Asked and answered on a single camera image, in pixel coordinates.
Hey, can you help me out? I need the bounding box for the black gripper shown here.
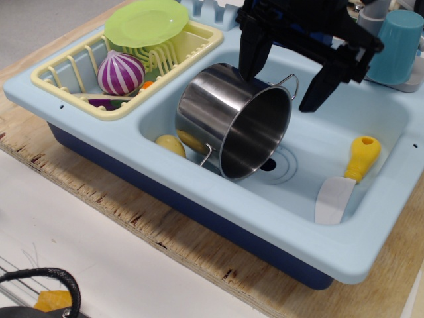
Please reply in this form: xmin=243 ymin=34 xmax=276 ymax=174
xmin=236 ymin=1 xmax=384 ymax=112

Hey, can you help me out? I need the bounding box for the stainless steel pot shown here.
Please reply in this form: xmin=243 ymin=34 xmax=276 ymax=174
xmin=175 ymin=63 xmax=297 ymax=180

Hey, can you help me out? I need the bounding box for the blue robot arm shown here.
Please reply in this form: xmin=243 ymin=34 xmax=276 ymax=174
xmin=236 ymin=1 xmax=384 ymax=113

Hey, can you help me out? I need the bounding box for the light blue toy sink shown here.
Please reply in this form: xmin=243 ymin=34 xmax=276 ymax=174
xmin=3 ymin=27 xmax=423 ymax=290

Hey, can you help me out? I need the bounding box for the grey toy faucet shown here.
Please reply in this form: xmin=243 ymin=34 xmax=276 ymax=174
xmin=348 ymin=1 xmax=423 ymax=93

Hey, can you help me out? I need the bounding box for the teal plastic cup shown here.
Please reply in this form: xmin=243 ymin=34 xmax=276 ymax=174
xmin=367 ymin=10 xmax=423 ymax=85

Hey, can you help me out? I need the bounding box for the orange toy carrot piece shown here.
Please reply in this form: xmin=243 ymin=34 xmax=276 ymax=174
xmin=142 ymin=81 xmax=154 ymax=89

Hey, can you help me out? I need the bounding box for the yellow toy potato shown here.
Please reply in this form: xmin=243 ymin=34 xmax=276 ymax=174
xmin=155 ymin=134 xmax=186 ymax=158

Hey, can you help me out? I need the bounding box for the green plastic plate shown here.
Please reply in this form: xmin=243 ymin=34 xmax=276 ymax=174
xmin=104 ymin=1 xmax=189 ymax=48

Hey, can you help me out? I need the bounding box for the wooden plywood board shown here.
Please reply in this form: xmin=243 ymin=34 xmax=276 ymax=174
xmin=0 ymin=0 xmax=424 ymax=318

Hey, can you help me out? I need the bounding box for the purple striped toy onion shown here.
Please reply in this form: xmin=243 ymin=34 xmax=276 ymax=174
xmin=97 ymin=50 xmax=146 ymax=95

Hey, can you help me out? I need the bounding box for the pale yellow dish rack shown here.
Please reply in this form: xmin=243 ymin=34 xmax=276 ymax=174
xmin=30 ymin=21 xmax=223 ymax=121

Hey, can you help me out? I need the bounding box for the purple toy eggplant slice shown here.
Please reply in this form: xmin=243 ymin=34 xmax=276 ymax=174
xmin=88 ymin=99 xmax=116 ymax=111

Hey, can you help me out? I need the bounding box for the yellow tape piece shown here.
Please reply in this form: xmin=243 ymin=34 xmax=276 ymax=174
xmin=33 ymin=290 xmax=72 ymax=312

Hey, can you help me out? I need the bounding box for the yellow handled toy knife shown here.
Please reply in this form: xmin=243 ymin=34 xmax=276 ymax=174
xmin=314 ymin=136 xmax=382 ymax=225

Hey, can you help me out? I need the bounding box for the black braided cable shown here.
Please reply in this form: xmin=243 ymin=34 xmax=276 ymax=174
xmin=0 ymin=267 xmax=82 ymax=318

